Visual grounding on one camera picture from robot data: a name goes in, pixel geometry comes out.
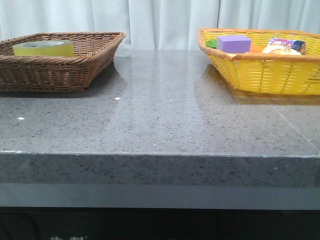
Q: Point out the yellow tape roll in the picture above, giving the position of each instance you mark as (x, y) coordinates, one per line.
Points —
(51, 48)

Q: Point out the brown wicker basket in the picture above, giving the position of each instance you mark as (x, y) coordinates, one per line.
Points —
(94, 52)

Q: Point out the orange toy carrot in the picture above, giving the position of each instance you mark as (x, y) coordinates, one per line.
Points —
(257, 49)

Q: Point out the green toy leaf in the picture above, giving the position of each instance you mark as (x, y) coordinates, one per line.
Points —
(212, 43)

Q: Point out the grey curtain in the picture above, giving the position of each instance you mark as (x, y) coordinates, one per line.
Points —
(155, 24)

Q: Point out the purple foam cube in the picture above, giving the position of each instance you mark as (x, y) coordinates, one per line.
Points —
(233, 44)

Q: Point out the purple labelled can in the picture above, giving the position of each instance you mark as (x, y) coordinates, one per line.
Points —
(297, 45)

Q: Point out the toy croissant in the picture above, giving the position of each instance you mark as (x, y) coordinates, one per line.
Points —
(280, 50)

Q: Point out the yellow woven basket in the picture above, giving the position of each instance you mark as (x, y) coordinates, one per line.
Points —
(264, 72)

